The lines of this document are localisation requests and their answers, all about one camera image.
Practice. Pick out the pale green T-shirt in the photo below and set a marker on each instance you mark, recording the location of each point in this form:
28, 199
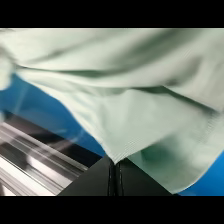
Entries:
133, 100

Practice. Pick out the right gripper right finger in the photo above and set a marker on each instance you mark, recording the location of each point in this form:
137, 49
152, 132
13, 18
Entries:
136, 181

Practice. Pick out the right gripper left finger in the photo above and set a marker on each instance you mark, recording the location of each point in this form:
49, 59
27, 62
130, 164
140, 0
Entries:
95, 181

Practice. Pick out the silver frame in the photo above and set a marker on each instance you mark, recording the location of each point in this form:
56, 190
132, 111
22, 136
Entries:
36, 156

